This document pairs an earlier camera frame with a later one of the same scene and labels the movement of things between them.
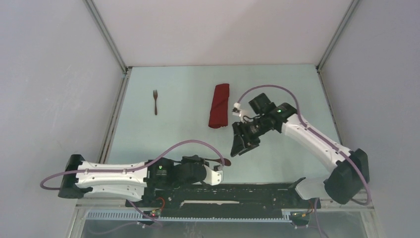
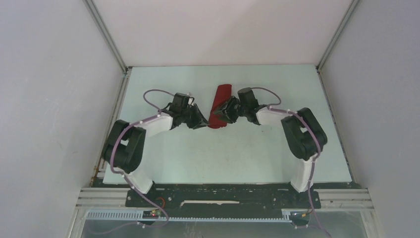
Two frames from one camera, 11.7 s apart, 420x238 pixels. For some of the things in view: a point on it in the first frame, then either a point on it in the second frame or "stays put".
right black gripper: [239, 143] to [230, 118]
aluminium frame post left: [111, 42] stays put
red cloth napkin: [219, 112] stays put
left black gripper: [185, 159] to [198, 118]
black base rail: [237, 201] stays put
